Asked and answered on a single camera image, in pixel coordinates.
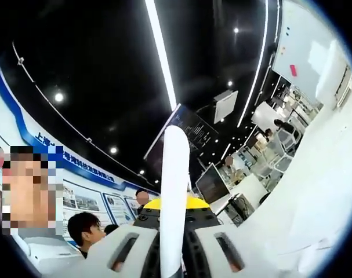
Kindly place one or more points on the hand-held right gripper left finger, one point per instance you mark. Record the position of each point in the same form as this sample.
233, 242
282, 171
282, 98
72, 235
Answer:
106, 255

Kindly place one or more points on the large hanging dark display screen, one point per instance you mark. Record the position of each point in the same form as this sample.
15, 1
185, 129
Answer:
193, 127

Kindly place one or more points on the stack of white printing papers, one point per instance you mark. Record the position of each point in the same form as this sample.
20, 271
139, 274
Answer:
174, 188

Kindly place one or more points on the white monitor desk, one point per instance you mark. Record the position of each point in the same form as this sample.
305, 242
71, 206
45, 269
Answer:
248, 188

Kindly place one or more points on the white neck-worn device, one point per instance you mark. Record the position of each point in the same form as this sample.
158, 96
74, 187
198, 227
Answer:
48, 249

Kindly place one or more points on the white rolling whiteboard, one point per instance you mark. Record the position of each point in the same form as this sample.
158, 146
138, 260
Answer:
297, 43

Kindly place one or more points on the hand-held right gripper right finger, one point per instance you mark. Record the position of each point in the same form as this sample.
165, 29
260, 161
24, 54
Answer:
251, 249

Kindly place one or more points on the black waste bin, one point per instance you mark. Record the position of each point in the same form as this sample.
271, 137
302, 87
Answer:
265, 198

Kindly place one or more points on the ceiling air conditioner unit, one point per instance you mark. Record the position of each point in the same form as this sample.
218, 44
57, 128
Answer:
225, 105

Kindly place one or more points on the pink whiteboard eraser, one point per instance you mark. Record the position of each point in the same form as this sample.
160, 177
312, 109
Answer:
293, 71

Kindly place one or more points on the curved ceiling light strip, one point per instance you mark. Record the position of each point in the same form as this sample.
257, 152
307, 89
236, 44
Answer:
266, 40

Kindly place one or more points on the white table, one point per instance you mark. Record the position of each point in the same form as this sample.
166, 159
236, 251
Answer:
309, 202

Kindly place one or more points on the white-framed computer monitor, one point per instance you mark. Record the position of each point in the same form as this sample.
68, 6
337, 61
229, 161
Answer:
212, 184

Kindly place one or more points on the long ceiling light strip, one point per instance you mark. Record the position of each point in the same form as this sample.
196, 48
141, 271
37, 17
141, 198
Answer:
162, 58

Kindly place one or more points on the white office chair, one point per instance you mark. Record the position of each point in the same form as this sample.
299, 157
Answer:
280, 165
288, 140

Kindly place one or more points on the blue white wall display board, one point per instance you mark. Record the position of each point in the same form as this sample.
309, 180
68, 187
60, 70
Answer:
85, 197

